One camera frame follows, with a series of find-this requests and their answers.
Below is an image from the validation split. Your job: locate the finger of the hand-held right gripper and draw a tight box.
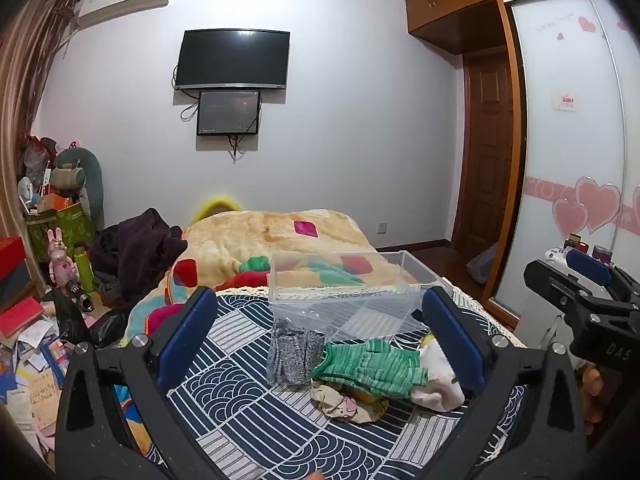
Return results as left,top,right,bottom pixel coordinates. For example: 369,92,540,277
524,259,617,322
566,248,640,306

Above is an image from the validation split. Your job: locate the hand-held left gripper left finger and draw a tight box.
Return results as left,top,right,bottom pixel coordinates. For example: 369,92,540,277
54,285,221,480

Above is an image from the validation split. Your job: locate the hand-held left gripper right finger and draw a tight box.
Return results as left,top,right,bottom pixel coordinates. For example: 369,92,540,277
421,285,588,480

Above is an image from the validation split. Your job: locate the white cloth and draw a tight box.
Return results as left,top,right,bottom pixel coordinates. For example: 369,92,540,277
410,342,467,412

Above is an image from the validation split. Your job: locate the green knitted glove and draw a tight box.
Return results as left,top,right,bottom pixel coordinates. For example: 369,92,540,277
312,338,430,402

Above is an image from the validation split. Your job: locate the grey knitted glove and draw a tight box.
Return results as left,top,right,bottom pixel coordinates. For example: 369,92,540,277
267,319,327,387

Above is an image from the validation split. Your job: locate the clear plastic storage box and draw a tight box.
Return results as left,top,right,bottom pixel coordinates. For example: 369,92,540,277
268,251,447,342

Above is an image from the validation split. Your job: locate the floral patterned cloth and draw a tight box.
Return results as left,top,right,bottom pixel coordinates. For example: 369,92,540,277
310,382,390,424

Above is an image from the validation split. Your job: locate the person's right hand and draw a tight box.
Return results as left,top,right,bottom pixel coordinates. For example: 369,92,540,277
581,364,608,433

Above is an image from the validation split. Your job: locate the white sticker-covered appliance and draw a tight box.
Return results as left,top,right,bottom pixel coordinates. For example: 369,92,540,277
511,246,621,356

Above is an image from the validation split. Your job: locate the grey bag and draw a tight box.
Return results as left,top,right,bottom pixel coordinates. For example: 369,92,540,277
467,247,501,284

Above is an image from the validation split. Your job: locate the dark clothing pile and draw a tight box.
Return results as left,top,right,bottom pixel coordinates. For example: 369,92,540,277
90,207,188,306

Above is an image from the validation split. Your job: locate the blue white patterned bedsheet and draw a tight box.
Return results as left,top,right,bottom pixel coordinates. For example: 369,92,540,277
120,280,531,480

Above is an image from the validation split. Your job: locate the white heart-print sliding door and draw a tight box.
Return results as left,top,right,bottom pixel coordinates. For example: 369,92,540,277
502,0,640,321

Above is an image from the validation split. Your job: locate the black cylindrical lens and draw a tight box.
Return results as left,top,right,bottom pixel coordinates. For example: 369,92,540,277
65,280,97,314

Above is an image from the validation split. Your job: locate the black plastic bag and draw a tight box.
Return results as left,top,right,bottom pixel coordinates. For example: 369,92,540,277
50,290,132,348

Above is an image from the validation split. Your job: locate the beige plush blanket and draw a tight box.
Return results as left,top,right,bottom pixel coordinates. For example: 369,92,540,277
120,208,418,351

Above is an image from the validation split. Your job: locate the green bottle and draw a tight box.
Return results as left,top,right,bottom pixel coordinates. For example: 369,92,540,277
74,244,95,292

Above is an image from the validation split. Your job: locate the yellow foam tube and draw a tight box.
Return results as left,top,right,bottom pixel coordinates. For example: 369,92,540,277
192,197,242,223

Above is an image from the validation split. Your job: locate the brown wooden door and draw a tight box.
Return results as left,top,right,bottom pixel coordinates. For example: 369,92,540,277
462,50,521,267

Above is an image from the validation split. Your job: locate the pink rabbit toy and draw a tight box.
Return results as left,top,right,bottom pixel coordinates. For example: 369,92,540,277
47,229,78,286

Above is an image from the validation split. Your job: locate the green cardboard box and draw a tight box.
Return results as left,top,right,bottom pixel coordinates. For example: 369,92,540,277
26,202,98,261

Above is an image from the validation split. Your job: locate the pile of papers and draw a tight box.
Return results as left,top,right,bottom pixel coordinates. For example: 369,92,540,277
0,320,76,443

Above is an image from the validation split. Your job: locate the red book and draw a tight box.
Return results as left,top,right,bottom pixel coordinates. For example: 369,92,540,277
0,296,46,339

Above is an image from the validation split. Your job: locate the grey plush toy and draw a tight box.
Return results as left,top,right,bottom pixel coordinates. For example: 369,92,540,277
52,147,104,221

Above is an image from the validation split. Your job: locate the red box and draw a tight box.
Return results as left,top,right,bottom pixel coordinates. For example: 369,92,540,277
0,236,26,281

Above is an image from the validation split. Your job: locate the small white fan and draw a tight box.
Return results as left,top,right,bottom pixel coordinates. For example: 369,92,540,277
19,180,40,212

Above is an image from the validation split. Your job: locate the striped brown curtain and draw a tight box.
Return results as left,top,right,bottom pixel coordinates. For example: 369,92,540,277
0,0,81,281

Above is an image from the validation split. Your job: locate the wooden overhead cabinet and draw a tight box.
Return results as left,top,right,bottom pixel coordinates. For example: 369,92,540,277
405,0,591,54

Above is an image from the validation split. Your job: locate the white air conditioner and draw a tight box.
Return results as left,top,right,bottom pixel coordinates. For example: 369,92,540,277
75,0,177,28

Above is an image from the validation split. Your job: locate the small black wall monitor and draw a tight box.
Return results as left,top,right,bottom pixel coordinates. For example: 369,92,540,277
196,90,261,137

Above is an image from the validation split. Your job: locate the wall-mounted black television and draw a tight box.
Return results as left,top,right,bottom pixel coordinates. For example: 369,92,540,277
177,30,291,90

